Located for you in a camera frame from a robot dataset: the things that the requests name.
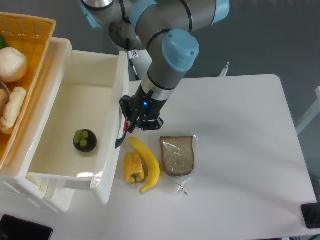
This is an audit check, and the yellow bell pepper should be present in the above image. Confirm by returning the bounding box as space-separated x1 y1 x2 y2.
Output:
124 152 145 183

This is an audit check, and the orange wicker basket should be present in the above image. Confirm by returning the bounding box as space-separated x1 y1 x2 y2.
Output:
0 12 56 166

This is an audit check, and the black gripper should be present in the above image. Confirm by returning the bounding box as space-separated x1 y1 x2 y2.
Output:
119 86 164 135

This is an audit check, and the white frame at right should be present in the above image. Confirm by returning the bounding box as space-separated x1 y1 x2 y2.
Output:
295 86 320 135

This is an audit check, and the brown bread in basket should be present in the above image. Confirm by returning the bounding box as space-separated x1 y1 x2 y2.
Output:
0 89 9 118

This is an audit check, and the white drawer cabinet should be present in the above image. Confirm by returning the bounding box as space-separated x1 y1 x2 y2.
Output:
0 37 74 212

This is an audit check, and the red bell pepper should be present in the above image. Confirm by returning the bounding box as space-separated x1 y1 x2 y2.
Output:
123 119 131 133

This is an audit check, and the black device at right edge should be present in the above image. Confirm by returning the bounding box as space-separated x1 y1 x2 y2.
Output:
300 203 320 229

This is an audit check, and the green vegetable in basket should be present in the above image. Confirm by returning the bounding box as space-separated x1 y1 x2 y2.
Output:
0 34 8 50

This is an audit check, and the black tablet device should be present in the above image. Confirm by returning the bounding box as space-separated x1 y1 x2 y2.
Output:
0 214 53 240

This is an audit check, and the white drawer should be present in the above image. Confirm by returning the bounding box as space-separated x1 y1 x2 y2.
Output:
28 50 129 204

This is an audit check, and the wrapped bread slice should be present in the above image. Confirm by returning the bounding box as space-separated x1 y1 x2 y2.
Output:
159 135 198 196

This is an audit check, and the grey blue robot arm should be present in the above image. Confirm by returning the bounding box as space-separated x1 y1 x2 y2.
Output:
79 0 230 133

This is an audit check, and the dark purple mangosteen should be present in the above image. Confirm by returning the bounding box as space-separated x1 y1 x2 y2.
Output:
72 129 98 153

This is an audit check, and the long white bread roll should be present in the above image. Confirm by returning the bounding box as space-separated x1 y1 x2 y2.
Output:
0 87 27 135

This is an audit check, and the yellow banana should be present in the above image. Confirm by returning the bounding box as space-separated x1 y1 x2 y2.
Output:
129 137 161 194

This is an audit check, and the round white bun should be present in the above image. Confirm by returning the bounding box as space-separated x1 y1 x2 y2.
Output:
0 47 28 83

